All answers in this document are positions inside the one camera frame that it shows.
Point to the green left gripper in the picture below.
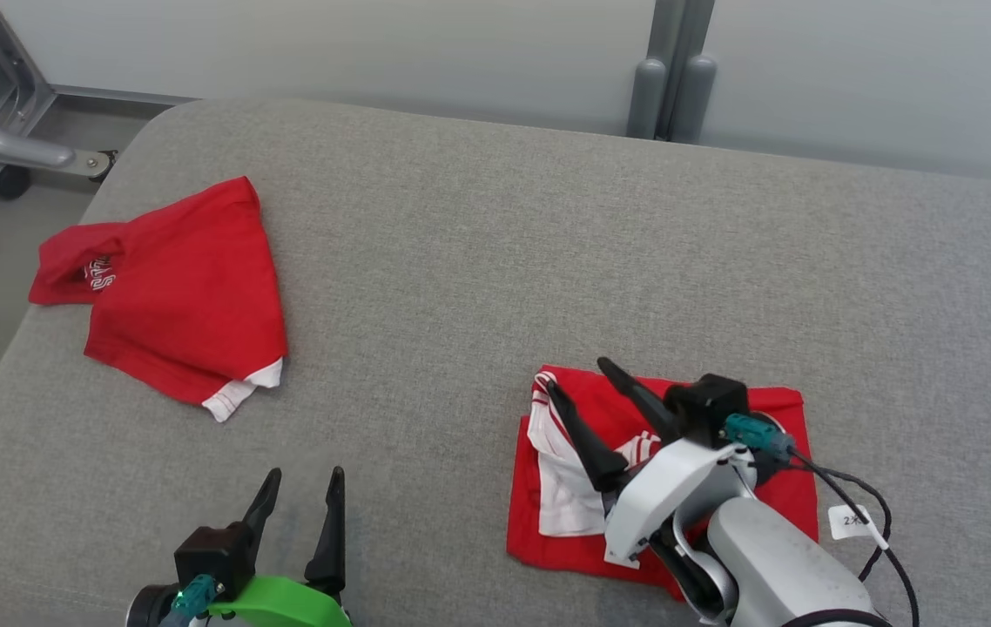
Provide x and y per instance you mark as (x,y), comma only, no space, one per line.
(286,605)

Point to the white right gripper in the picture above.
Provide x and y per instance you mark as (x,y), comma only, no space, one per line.
(670,488)

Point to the red Bulls 23 jersey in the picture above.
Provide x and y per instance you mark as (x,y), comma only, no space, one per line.
(574,540)

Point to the red shorts with white trim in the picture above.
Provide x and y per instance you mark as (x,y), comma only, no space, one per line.
(182,296)

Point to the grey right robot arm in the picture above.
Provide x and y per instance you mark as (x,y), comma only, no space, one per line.
(774,566)

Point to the grey fabric sofa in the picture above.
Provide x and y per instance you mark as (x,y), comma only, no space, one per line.
(461,305)

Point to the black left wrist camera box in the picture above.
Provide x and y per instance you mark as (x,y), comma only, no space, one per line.
(212,557)

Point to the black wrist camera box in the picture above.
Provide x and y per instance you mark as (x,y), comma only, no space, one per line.
(212,557)
(709,405)

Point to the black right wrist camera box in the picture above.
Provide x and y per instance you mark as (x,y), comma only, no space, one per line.
(709,405)

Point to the grey rounded partition post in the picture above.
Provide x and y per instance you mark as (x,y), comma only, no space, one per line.
(692,96)
(646,96)

